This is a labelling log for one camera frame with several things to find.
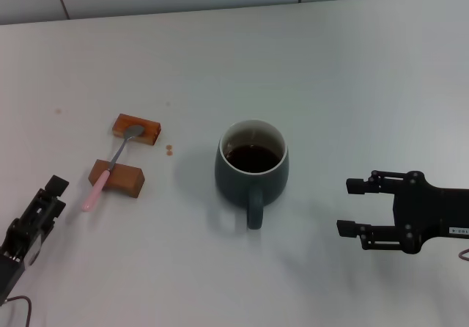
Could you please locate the left wrist cable with plug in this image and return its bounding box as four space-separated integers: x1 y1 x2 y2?
0 295 34 327

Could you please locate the brown arched wooden block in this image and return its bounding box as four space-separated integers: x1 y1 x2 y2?
88 158 145 199

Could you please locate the dark grey ceramic mug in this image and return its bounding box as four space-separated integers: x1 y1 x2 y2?
214 119 289 230

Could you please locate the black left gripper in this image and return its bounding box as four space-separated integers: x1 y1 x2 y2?
0 174 70 295

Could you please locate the stained flat wooden block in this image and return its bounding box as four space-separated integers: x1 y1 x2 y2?
111 113 162 147

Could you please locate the dark coffee liquid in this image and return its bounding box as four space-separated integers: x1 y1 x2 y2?
225 144 281 174

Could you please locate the pink handled metal spoon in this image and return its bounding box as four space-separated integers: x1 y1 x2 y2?
81 124 144 213

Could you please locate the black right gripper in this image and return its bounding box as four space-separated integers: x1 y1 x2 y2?
337 171 469 254

